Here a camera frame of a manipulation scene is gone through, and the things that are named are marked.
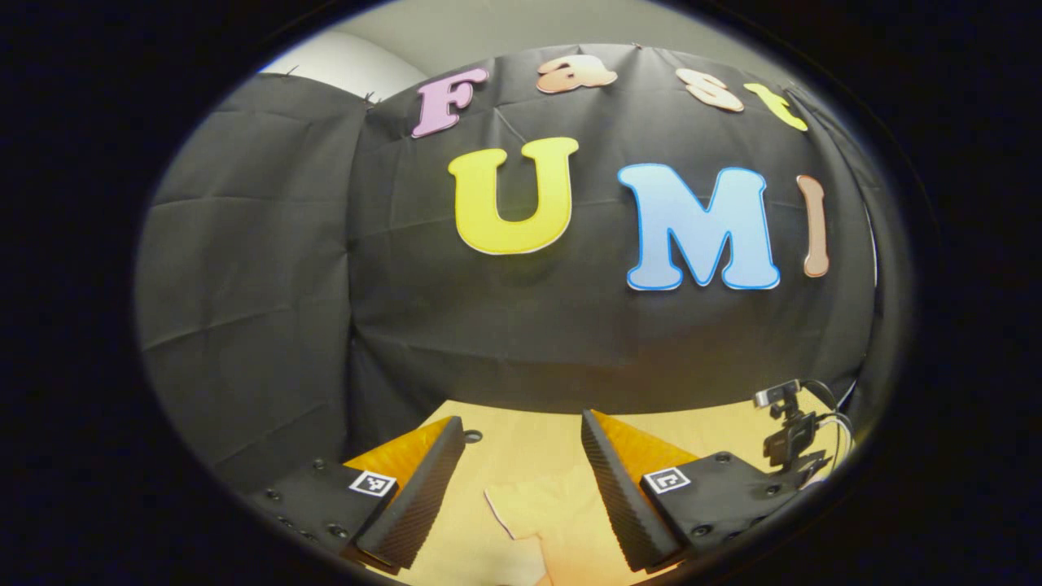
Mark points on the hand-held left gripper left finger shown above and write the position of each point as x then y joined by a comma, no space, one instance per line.
423,488

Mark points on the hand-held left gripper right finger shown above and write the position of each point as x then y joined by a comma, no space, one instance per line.
619,496

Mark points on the orange T-shirt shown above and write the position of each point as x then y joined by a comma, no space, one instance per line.
562,521

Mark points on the black webcam on mount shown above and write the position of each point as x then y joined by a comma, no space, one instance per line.
788,443

